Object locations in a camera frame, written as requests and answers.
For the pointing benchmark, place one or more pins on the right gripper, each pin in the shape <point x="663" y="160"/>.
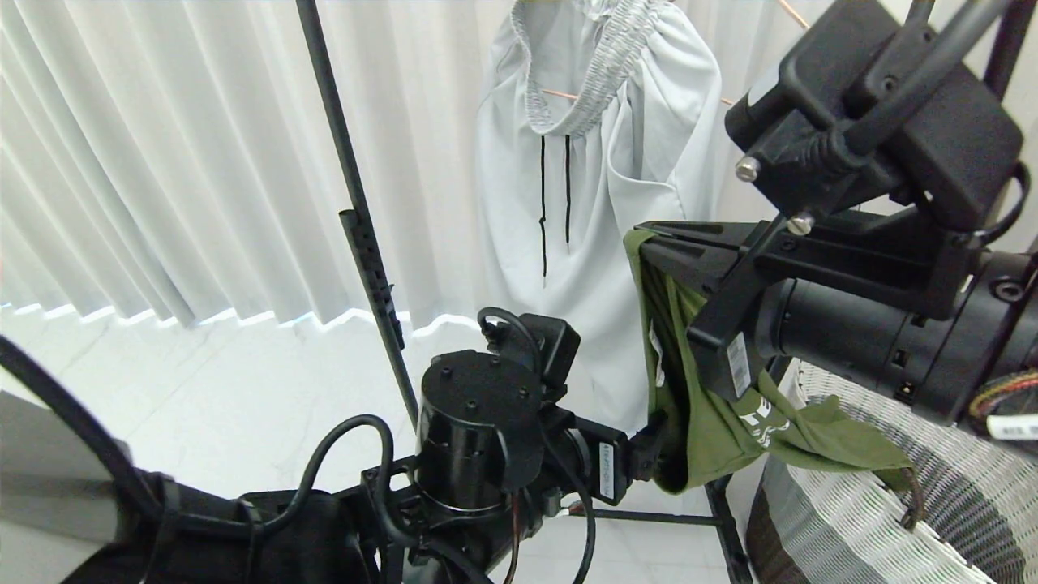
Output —
<point x="859" y="349"/>

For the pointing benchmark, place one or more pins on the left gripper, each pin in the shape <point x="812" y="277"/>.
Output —
<point x="600" y="466"/>

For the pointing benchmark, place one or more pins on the green garment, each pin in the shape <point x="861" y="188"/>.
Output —
<point x="714" y="438"/>

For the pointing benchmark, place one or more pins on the pale grey shorts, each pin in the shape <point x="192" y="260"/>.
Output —
<point x="608" y="243"/>

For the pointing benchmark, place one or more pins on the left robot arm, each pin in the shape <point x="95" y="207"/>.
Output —
<point x="478" y="422"/>

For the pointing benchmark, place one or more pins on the white laundry basket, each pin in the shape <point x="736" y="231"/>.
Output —
<point x="851" y="519"/>

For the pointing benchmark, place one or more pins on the black clothes rack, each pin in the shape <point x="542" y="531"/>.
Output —
<point x="365" y="235"/>

